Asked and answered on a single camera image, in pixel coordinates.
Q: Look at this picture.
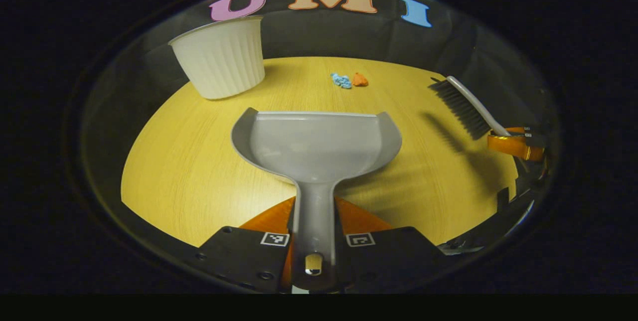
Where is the black backdrop cloth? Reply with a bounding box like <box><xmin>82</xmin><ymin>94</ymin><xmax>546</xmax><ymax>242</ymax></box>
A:
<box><xmin>82</xmin><ymin>0</ymin><xmax>554</xmax><ymax>127</ymax></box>

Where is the wooden desktop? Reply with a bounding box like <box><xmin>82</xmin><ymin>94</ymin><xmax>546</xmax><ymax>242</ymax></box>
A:
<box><xmin>121</xmin><ymin>56</ymin><xmax>519</xmax><ymax>248</ymax></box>

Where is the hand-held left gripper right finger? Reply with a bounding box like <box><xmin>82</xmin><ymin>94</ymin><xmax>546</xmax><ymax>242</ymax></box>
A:
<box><xmin>334</xmin><ymin>196</ymin><xmax>443</xmax><ymax>294</ymax></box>

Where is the small grey broom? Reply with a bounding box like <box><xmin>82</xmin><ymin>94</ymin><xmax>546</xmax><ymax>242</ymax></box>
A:
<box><xmin>430</xmin><ymin>76</ymin><xmax>514</xmax><ymax>141</ymax></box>

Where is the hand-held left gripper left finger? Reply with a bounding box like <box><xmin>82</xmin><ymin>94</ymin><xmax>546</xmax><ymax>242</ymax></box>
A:
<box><xmin>196</xmin><ymin>196</ymin><xmax>296</xmax><ymax>294</ymax></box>

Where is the grey plastic dustpan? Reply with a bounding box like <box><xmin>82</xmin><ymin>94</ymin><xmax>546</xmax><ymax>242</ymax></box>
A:
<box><xmin>231</xmin><ymin>108</ymin><xmax>403</xmax><ymax>292</ymax></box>

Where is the white ribbed garbage bin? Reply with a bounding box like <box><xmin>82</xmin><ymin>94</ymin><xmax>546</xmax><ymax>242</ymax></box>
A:
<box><xmin>168</xmin><ymin>15</ymin><xmax>266</xmax><ymax>100</ymax></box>

